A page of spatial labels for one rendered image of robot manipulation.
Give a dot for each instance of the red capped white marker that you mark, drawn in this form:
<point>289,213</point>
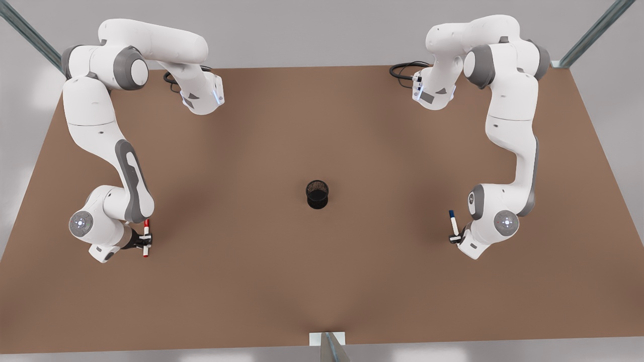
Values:
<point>146,237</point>

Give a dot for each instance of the blue capped white marker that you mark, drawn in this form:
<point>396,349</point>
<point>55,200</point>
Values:
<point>453,223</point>

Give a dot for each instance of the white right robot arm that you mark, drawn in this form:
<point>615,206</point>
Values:
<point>95,115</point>

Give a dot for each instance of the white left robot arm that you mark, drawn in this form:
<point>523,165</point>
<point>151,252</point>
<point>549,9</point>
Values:
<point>513,120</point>

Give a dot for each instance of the black mesh pen cup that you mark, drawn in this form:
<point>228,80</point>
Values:
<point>317,194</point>

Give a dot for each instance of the silver frame post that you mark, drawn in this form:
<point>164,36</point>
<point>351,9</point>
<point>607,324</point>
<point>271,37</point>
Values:
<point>593,32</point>
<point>30,34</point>
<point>329,347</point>

